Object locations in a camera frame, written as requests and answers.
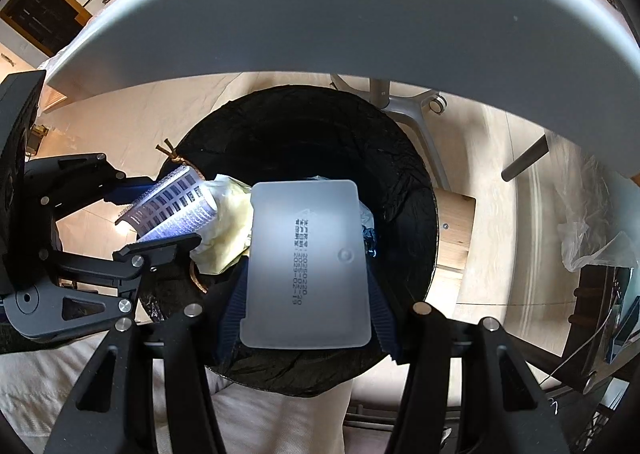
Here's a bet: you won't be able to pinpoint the trash bin with black bag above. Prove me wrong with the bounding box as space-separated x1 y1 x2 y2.
136 85 442 396

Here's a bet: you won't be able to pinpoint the yellow wrapper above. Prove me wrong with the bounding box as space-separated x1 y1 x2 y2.
191 174 255 276

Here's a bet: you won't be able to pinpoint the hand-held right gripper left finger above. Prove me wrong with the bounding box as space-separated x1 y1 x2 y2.
45 264 252 454

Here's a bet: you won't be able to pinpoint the grey metal leg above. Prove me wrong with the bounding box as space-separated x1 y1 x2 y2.
501 133 551 183

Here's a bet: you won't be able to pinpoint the translucent white plastic lid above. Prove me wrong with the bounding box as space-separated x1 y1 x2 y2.
239 178 374 350

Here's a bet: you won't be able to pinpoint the grey chair base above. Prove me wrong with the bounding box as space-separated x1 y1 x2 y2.
329 74 447 126

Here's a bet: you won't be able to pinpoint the printed paper leaflet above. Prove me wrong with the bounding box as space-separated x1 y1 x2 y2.
115 164 219 243

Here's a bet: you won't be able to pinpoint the person's beige pants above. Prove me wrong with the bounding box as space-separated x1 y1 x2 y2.
0 334 353 454

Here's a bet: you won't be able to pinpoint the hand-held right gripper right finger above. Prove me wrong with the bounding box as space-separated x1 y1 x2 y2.
366 261 571 454

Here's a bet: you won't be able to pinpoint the wooden stool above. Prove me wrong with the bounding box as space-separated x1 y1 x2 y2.
431 185 477 302

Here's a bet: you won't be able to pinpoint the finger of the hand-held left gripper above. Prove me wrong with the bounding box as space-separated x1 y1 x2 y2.
30 233 202 341
25 152 157 255

